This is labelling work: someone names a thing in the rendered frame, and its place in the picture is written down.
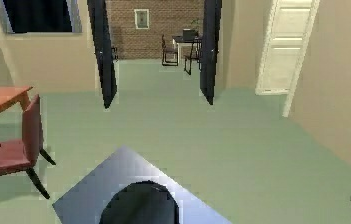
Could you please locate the dark wooden chair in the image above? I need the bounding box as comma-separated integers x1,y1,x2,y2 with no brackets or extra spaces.
183,37,203,76
161,34,180,67

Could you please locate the red chair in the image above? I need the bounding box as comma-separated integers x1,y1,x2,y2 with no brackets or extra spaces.
0,93,57,200

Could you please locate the dark blue door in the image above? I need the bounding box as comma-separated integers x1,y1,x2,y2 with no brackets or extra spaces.
86,0,119,110
199,0,223,106

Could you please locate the dark dining table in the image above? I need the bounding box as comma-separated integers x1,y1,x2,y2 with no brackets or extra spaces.
171,34,203,62

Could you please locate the black laptop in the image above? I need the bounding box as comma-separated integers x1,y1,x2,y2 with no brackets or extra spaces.
182,28,198,40

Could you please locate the green house plant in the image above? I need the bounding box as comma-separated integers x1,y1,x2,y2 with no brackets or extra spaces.
190,17,205,34

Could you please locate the black round dome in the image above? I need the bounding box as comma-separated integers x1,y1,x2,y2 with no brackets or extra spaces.
98,180,180,224

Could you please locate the white framed picture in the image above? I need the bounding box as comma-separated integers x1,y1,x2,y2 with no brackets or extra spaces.
133,8,150,30

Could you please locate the white panelled door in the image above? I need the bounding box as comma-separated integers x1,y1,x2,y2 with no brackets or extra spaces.
254,0,321,118

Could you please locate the dark window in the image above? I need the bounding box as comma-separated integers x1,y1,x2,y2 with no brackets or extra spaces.
0,0,83,35

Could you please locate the orange wooden table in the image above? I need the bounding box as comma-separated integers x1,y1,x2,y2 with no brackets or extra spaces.
0,85,34,125

